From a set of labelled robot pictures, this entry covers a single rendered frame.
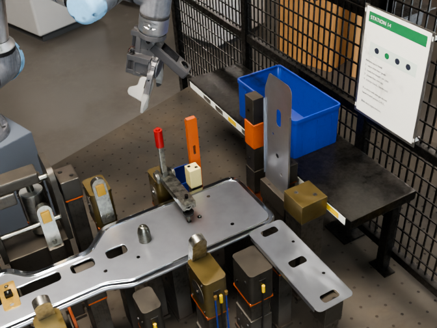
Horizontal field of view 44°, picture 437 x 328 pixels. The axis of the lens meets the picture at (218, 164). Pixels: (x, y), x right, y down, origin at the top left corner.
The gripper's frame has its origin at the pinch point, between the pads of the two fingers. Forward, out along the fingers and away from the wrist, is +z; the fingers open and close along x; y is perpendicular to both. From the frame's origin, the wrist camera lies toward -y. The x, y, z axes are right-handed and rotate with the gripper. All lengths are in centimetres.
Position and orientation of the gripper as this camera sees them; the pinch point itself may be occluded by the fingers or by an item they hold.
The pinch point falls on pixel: (152, 100)
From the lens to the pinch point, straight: 151.4
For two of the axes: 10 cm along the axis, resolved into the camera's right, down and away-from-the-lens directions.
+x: -1.9, 5.8, -7.9
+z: -1.8, 7.7, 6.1
